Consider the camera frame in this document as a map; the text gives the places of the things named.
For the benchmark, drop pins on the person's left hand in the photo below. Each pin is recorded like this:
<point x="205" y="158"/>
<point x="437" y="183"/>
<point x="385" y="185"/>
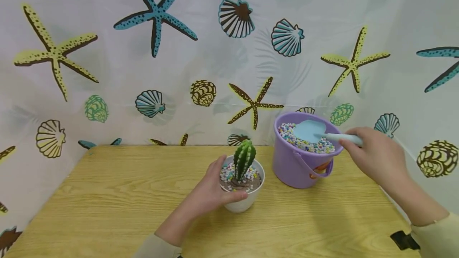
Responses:
<point x="209" y="194"/>

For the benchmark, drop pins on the person's right hand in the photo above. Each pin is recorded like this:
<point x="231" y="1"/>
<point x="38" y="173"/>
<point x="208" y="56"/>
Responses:
<point x="380" y="156"/>

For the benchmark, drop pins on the person's left index finger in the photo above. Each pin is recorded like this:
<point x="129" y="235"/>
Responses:
<point x="218" y="165"/>

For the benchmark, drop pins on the person's left thumb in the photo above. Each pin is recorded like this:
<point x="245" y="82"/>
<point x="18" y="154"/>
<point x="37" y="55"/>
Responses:
<point x="235" y="197"/>

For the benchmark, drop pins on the person's right index finger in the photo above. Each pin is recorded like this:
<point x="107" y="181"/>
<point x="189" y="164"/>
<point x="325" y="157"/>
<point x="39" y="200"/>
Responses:
<point x="355" y="131"/>

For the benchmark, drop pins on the person's right thumb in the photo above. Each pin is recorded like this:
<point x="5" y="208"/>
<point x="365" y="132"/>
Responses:
<point x="346" y="147"/>

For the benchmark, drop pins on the white flower pot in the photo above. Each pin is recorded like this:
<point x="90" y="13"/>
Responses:
<point x="247" y="203"/>

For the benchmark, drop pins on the light blue scoop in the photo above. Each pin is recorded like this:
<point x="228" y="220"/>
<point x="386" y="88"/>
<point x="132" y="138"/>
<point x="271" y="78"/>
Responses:
<point x="308" y="130"/>

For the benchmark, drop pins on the person's left forearm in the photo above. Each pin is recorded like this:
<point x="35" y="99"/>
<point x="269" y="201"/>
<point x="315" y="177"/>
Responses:
<point x="172" y="234"/>

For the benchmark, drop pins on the person's right forearm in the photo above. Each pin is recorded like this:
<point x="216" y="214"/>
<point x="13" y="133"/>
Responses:
<point x="423" y="210"/>

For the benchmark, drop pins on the coloured pebbles on soil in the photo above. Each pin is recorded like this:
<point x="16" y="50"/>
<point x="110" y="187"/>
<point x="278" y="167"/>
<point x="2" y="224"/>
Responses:
<point x="227" y="173"/>

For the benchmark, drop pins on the brown soil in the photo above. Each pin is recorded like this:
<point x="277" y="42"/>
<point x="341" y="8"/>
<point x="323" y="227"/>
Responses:
<point x="248" y="184"/>

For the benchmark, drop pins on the green cactus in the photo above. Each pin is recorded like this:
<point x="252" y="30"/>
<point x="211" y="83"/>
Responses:
<point x="244" y="158"/>

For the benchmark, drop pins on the pile of coloured pebbles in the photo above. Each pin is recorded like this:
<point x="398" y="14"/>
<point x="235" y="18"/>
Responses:
<point x="304" y="145"/>

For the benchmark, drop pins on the purple plastic bucket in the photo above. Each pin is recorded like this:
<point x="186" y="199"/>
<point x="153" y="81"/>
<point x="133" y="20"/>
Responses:
<point x="290" y="167"/>

